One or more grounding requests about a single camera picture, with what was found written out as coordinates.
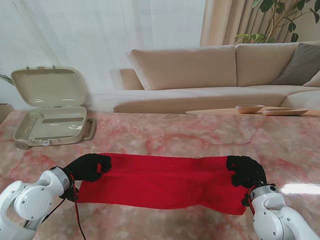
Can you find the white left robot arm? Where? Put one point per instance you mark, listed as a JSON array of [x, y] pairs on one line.
[[32, 200]]

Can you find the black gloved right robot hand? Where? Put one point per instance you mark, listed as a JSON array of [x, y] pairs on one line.
[[248, 172]]

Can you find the deep wooden bowl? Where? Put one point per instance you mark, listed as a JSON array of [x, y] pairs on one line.
[[248, 108]]

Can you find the brown sofa cushion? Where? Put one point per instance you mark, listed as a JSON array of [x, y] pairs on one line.
[[300, 65]]

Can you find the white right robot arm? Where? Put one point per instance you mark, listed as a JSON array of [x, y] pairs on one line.
[[272, 217]]

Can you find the beige sectional sofa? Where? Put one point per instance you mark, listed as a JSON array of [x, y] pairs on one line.
[[190, 67]]

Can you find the white sheer curtain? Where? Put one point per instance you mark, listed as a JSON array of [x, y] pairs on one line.
[[100, 30]]

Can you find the shallow wooden dish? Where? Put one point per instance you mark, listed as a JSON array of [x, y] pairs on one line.
[[285, 111]]

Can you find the red shirt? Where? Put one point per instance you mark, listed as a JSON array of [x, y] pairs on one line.
[[162, 182]]

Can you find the beige pleated curtain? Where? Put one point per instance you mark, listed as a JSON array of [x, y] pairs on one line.
[[225, 22]]

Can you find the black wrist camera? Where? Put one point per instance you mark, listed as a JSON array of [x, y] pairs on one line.
[[71, 195], [245, 200]]

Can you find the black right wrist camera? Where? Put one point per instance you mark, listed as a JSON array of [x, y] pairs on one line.
[[245, 200]]

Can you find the beige plant pot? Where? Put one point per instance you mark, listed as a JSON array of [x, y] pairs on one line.
[[5, 112]]

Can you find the green leafy houseplant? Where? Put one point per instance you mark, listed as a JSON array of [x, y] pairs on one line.
[[266, 6]]

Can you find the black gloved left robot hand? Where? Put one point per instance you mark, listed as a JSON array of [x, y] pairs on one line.
[[86, 167]]

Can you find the open beige hard-shell suitcase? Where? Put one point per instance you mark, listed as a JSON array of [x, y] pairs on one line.
[[50, 87]]

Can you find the cream sofa cushion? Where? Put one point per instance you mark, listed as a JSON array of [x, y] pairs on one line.
[[315, 81]]

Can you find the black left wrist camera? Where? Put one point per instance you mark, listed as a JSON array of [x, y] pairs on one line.
[[71, 195]]

